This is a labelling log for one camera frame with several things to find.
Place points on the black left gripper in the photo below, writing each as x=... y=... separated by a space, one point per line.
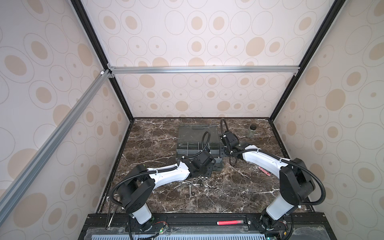
x=209 y=168

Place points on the clear grey compartment organizer box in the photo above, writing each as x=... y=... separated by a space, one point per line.
x=190 y=143

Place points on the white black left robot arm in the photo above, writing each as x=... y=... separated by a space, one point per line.
x=133 y=191

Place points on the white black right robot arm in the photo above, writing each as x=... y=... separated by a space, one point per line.
x=298 y=185

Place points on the red marker pen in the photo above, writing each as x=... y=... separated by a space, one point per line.
x=227 y=223

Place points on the spoon with pink handle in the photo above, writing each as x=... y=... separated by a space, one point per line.
x=264 y=171

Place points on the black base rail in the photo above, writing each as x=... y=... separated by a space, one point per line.
x=297 y=226

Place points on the horizontal aluminium frame bar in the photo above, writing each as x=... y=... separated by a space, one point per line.
x=205 y=70

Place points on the diagonal aluminium frame bar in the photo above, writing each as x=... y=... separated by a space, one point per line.
x=21 y=184

